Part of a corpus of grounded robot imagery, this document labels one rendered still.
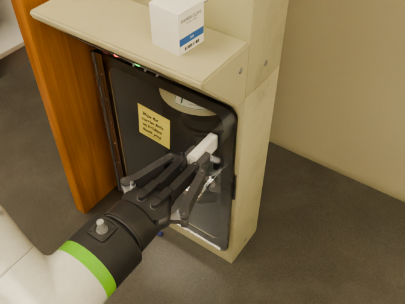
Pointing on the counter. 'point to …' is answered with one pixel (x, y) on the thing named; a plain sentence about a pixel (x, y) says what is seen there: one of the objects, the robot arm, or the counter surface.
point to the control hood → (141, 38)
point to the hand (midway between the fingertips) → (202, 151)
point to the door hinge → (103, 107)
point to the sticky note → (154, 126)
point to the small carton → (176, 24)
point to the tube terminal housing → (248, 105)
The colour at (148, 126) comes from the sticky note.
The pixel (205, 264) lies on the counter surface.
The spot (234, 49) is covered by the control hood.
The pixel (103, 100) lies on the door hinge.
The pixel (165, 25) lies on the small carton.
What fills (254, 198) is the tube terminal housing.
